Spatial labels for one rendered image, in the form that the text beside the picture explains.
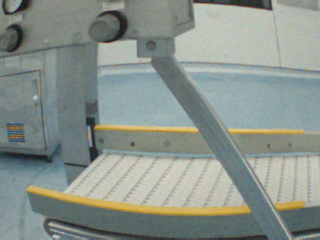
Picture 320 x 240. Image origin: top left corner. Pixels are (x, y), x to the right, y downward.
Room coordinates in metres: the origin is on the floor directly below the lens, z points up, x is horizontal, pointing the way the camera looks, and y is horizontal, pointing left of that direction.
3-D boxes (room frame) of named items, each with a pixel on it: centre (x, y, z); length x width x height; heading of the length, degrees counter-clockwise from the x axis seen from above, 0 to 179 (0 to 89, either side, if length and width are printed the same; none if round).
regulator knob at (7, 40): (0.46, 0.16, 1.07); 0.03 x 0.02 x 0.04; 75
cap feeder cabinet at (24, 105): (3.20, 0.96, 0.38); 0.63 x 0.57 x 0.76; 83
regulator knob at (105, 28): (0.43, 0.04, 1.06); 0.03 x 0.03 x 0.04; 75
